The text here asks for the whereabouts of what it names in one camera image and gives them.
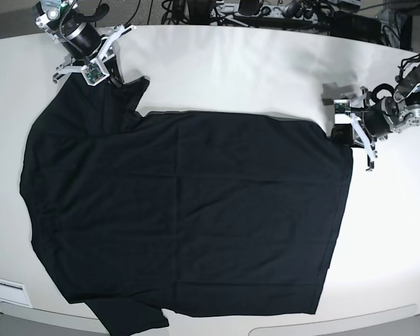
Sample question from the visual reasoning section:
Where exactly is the white label plate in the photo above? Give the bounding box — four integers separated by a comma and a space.
0, 279, 33, 308

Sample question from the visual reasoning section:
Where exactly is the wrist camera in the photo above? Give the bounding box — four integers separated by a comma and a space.
80, 63, 109, 86
333, 99, 351, 125

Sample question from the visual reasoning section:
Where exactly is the white power strip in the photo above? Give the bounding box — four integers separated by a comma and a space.
214, 1, 318, 26

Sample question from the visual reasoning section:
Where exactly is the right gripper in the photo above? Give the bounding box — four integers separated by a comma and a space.
54, 22, 135, 88

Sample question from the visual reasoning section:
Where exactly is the black equipment box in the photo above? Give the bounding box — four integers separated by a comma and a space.
329, 11, 382, 44

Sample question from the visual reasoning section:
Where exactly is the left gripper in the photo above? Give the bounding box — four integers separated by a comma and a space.
330, 85, 396, 172

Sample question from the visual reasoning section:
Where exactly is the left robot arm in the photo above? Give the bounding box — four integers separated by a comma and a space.
330, 53, 420, 172

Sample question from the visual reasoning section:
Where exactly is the black T-shirt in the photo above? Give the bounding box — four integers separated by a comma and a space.
20, 75, 353, 335

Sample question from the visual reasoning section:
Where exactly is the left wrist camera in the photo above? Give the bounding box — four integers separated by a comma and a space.
333, 99, 351, 125

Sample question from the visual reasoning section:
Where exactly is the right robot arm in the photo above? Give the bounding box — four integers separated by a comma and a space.
32, 1, 135, 88

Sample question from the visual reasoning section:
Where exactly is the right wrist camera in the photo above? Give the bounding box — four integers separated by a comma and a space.
80, 63, 109, 86

